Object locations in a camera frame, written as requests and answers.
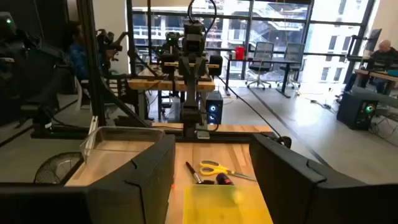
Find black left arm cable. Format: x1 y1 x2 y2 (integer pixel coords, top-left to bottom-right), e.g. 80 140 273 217
187 0 218 38

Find wooden workstation table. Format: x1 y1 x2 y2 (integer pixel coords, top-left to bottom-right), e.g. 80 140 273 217
127 63 216 93

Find black monitor on arm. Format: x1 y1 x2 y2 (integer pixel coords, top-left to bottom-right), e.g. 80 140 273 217
348 28 382 60

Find clear plastic container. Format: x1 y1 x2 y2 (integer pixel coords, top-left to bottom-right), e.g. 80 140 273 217
80 126 166 164

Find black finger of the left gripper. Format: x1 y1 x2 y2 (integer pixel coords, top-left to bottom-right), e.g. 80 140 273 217
192 57 206 86
178 57 192 86

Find black wire floor fan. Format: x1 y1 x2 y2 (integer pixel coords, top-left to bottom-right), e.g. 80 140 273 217
33 151 84 185

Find thin black cable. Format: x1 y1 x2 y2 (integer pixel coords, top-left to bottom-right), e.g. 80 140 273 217
216 76 292 149

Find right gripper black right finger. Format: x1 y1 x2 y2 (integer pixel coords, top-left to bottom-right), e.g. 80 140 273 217
248 133 330 224

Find computer tower blue lights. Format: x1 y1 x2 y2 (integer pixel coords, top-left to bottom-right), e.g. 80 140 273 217
205 90 224 125

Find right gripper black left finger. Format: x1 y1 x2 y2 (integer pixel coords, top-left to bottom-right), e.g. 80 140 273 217
88 134 177 224

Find wooden office desk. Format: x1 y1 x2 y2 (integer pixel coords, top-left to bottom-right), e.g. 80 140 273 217
354 68 398 94

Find person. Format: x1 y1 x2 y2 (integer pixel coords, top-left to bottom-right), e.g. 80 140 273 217
63 21 90 82
335 39 398 103

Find yellow-handled scissors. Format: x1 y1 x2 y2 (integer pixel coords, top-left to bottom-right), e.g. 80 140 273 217
198 159 257 182

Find grey mesh office chair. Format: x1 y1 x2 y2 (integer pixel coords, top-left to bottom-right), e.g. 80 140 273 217
276 42 306 91
245 41 275 91

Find yellow plastic bin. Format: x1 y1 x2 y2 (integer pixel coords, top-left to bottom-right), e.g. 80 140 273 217
182 184 274 224

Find red container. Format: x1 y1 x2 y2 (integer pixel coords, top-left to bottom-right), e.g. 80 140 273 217
234 46 246 61

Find black office desk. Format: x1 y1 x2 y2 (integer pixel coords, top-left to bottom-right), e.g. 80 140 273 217
223 54 302 99

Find black fan brush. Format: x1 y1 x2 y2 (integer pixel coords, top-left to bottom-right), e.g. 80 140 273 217
185 161 215 185

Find computer tower green light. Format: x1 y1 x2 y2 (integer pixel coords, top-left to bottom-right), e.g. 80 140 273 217
336 91 379 131

